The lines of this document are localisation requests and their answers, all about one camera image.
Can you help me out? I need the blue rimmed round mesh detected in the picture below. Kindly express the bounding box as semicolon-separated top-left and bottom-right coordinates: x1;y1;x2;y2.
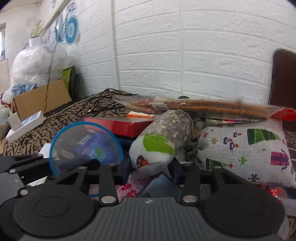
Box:
49;121;124;178

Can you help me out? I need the green patch fabric pouch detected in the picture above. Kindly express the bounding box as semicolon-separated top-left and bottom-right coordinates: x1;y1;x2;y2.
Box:
129;110;193;179

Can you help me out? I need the christmas print fabric pouch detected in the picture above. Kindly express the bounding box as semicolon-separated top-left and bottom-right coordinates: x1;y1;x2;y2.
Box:
197;119;295;187

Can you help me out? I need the letter print brown cloth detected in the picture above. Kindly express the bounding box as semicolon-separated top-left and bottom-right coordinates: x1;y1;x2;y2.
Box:
0;89;296;241

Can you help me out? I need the blue purple small box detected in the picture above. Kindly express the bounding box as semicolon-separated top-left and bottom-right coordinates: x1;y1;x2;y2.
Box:
76;132;110;162

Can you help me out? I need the white power strip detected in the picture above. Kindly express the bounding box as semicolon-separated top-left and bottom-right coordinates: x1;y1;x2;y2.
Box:
6;111;45;143

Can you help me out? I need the red flat box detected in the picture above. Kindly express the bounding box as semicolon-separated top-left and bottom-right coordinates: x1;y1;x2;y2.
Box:
83;117;154;138

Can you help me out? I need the orange white medicine box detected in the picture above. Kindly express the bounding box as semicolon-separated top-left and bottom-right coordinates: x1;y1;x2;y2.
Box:
126;111;154;118

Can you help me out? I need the cardboard box left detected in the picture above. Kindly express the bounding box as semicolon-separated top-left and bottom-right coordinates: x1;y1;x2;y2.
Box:
14;79;72;121

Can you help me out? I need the clear plastic bag bundle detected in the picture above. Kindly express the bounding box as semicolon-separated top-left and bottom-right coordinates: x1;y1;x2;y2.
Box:
10;43;67;86

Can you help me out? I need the white potted plant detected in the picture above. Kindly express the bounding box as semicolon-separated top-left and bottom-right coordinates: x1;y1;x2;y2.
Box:
28;20;43;48

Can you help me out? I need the dark brown wooden board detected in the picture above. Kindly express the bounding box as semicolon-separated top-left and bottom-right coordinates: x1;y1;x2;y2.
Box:
269;49;296;131

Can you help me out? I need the black tangled cable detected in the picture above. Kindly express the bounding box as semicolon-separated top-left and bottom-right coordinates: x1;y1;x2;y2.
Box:
79;88;137;118

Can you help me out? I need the blue round wall fan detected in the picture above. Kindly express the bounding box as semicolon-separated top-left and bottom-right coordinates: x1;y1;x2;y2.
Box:
65;16;79;45

